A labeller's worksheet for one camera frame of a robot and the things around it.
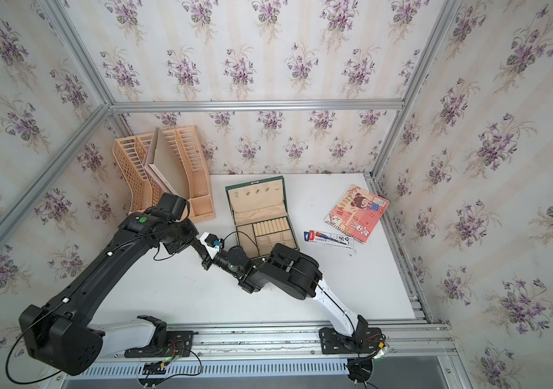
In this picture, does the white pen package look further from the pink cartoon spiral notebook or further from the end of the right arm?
the end of the right arm

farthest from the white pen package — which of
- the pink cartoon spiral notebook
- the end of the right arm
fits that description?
the end of the right arm

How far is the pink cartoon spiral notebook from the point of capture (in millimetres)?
1007
